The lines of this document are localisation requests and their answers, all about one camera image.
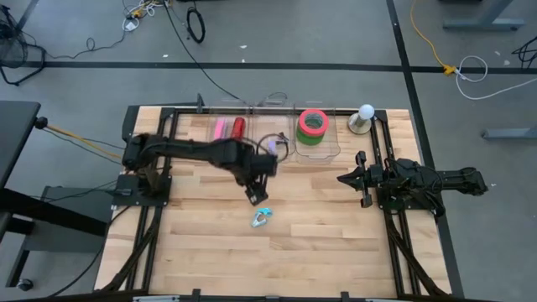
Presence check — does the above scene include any white floor cable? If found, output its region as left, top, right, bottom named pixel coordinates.
left=455, top=55, right=537, bottom=101

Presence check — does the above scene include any black aluminium table frame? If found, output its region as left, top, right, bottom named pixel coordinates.
left=98, top=105, right=454, bottom=302

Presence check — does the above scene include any white bulb lamp brass base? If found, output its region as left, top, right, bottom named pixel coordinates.
left=347, top=103, right=376, bottom=136

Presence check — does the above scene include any clear plastic bin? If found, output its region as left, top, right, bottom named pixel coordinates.
left=205, top=98, right=253, bottom=146
left=250, top=95, right=297, bottom=164
left=293, top=100, right=341, bottom=164

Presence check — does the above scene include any black cable bundle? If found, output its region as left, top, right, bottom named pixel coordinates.
left=511, top=35, right=537, bottom=68

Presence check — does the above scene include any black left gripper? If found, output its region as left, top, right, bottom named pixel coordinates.
left=234, top=153, right=279, bottom=206

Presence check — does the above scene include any red stapler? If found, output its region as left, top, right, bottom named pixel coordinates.
left=229, top=116, right=247, bottom=142

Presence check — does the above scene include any teal staple remover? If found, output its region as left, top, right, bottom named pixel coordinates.
left=250, top=206, right=274, bottom=229

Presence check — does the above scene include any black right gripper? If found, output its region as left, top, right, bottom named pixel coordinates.
left=336, top=150, right=390, bottom=210

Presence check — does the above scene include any black floor fan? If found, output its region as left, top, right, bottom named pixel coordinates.
left=0, top=6, right=47, bottom=87

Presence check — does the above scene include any thin black floor cable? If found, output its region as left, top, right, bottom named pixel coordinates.
left=41, top=31, right=127, bottom=60

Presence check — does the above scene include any pink and white stapler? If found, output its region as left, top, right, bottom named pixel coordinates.
left=212, top=117, right=227, bottom=142

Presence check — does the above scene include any long black floor cable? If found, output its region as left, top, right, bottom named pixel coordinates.
left=161, top=0, right=238, bottom=99

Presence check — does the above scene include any yellow extension cable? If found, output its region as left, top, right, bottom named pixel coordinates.
left=409, top=0, right=456, bottom=76

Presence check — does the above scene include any coiled black cable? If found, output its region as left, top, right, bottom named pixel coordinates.
left=185, top=6, right=206, bottom=44

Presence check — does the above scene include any green tape roll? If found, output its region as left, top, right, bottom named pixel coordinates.
left=296, top=125, right=328, bottom=142
left=296, top=133, right=326, bottom=147

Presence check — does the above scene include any black desk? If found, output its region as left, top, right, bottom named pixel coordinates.
left=0, top=100, right=108, bottom=291

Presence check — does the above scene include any grey desk leg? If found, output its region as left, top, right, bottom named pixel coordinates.
left=442, top=0, right=525, bottom=31

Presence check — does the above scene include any orange cable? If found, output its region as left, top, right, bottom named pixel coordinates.
left=41, top=121, right=127, bottom=160

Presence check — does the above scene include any grey desk foot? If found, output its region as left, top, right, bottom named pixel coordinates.
left=481, top=128, right=537, bottom=140

